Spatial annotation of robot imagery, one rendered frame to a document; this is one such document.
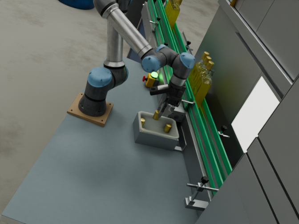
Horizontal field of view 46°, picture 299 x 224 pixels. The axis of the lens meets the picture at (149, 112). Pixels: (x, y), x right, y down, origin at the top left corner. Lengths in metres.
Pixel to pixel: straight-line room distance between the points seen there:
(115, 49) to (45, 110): 1.39
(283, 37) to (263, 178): 0.95
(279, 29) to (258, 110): 0.41
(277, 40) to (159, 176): 0.87
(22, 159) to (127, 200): 1.24
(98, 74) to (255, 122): 0.80
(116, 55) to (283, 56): 0.82
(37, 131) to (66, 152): 1.23
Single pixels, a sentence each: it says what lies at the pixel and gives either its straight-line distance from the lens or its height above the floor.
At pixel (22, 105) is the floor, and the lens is 3.10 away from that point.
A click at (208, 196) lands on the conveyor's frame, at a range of 1.60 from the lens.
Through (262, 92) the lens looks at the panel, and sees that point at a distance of 1.74.
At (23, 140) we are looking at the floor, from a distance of 2.78.
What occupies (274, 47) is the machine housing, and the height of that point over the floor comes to 1.43.
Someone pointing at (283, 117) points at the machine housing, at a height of 1.50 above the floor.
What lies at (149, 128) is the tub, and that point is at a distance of 1.96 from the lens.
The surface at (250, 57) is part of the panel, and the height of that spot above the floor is 1.31.
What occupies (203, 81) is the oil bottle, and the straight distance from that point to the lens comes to 2.00.
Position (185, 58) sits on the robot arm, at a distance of 1.65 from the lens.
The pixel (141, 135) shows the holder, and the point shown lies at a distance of 1.82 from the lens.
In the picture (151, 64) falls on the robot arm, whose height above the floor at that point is 1.22.
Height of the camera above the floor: 1.88
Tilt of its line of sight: 32 degrees down
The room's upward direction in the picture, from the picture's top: 24 degrees clockwise
